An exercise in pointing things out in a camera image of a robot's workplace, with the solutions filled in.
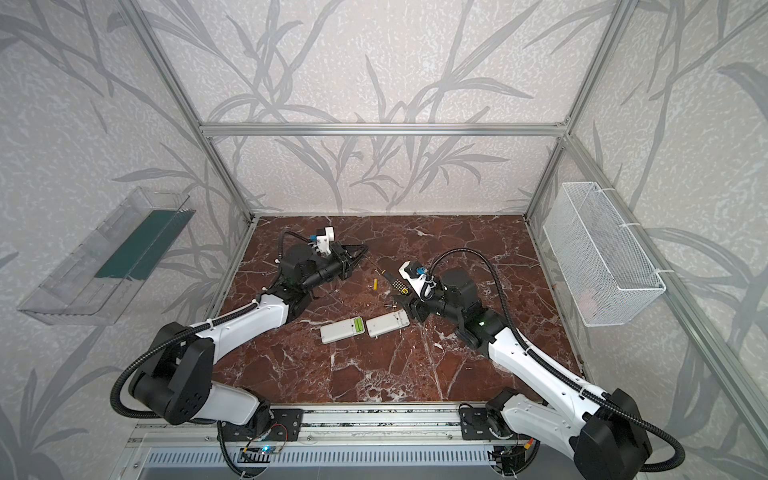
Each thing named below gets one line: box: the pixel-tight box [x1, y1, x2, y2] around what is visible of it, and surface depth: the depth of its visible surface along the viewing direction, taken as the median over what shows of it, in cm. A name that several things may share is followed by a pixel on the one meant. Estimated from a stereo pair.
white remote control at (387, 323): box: [366, 308, 410, 338], surface depth 92 cm
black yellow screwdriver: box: [381, 269, 410, 295], surface depth 75 cm
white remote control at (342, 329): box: [320, 316, 365, 344], surface depth 91 cm
